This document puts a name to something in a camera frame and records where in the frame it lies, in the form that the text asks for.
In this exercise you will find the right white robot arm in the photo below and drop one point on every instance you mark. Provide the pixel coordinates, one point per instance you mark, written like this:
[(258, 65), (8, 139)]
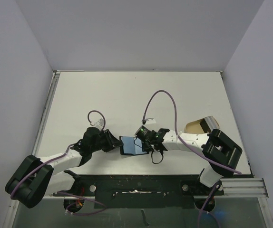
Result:
[(222, 153)]

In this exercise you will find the black leather card holder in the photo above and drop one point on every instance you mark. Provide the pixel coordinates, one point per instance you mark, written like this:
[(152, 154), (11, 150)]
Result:
[(128, 148)]

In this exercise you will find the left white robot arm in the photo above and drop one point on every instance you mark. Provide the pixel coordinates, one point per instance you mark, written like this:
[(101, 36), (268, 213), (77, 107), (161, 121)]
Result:
[(38, 177)]

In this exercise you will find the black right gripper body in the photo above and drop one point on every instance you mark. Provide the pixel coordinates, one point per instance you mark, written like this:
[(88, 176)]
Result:
[(147, 145)]

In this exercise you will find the left aluminium rail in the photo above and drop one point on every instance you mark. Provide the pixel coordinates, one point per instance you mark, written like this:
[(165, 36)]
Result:
[(46, 110)]

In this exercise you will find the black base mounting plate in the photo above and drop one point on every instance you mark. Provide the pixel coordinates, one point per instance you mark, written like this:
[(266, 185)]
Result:
[(141, 191)]

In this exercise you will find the beige card tray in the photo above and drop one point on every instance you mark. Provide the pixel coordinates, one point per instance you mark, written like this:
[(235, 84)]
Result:
[(194, 127)]

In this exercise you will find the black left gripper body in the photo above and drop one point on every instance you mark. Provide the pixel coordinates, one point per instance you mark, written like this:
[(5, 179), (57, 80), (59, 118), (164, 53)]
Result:
[(99, 145)]

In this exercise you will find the aluminium rail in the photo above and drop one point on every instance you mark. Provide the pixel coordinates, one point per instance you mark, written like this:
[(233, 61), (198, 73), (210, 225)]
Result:
[(46, 110), (244, 188)]

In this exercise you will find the right aluminium rail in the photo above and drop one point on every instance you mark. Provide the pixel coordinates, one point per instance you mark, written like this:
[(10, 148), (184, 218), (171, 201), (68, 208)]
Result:
[(244, 188)]

